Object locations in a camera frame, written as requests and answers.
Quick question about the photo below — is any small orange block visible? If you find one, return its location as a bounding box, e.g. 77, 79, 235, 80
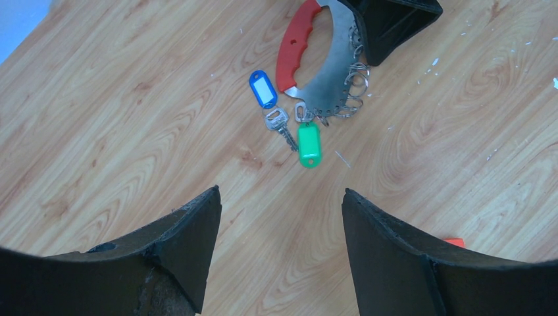
444, 238, 465, 248

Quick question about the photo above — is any metal key organizer red handle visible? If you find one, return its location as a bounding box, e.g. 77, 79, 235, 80
275, 1, 370, 126

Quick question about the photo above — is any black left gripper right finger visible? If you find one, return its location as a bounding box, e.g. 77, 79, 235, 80
342, 189, 557, 315

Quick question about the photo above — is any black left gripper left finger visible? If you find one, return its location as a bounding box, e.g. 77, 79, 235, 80
1, 186, 222, 315

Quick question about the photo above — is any green tag key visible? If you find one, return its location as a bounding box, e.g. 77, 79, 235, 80
295, 101, 322, 169

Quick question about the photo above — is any blue tag key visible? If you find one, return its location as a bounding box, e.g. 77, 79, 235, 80
249, 70, 298, 152

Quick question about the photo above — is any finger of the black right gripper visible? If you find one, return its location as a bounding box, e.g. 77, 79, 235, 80
342, 0, 443, 66

